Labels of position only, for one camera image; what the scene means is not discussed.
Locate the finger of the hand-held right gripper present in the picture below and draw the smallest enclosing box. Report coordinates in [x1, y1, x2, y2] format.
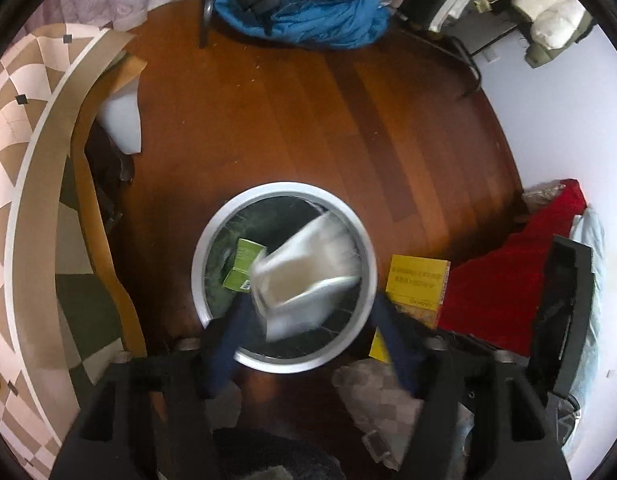
[529, 234, 597, 402]

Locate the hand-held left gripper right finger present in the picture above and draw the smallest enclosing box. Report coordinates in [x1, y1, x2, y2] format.
[370, 294, 573, 480]

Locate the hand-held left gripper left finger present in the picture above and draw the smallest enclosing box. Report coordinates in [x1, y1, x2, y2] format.
[48, 294, 267, 480]

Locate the white paper box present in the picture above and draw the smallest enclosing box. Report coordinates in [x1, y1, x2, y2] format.
[251, 211, 362, 344]

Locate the round white trash bin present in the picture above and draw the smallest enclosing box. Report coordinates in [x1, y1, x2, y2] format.
[191, 181, 378, 374]

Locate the checked beige cloth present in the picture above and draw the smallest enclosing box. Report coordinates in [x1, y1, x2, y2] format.
[332, 359, 476, 472]

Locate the light blue cloth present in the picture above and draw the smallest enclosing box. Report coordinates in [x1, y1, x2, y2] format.
[569, 205, 608, 413]

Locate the yellow flat box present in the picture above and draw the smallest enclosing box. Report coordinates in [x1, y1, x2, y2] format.
[369, 254, 451, 363]

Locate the dark green bin liner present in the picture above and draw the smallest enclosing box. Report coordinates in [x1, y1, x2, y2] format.
[203, 195, 365, 357]

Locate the red cloth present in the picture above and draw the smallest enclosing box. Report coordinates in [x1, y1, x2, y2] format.
[437, 178, 589, 357]

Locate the green small box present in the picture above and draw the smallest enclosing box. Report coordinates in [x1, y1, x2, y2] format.
[222, 238, 267, 293]

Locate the white pillow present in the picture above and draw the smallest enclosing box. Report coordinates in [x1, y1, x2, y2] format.
[95, 81, 144, 156]

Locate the beige patterned blanket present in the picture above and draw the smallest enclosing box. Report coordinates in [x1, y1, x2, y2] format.
[0, 24, 135, 477]

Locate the white padded jacket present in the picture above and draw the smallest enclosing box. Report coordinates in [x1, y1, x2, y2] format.
[507, 0, 591, 52]

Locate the blue padded jacket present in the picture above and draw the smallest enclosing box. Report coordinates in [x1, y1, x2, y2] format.
[213, 0, 392, 51]

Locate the wooden bed frame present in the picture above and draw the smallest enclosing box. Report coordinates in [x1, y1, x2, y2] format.
[70, 54, 150, 363]

